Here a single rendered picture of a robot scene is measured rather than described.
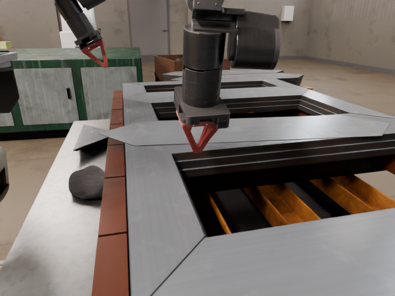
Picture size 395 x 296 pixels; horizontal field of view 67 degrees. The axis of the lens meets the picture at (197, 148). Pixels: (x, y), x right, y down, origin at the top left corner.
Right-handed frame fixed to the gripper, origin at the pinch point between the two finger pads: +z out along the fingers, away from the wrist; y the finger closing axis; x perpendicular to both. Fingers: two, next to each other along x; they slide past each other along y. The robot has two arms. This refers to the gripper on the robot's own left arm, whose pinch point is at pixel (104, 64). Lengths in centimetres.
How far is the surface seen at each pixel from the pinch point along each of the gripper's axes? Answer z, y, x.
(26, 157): 46, 181, 129
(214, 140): 23.0, -35.2, -16.4
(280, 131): 31, -32, -32
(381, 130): 42, -37, -53
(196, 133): 21.7, -29.7, -13.7
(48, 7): -167, 977, 177
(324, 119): 38, -26, -46
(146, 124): 16.4, -21.0, -3.5
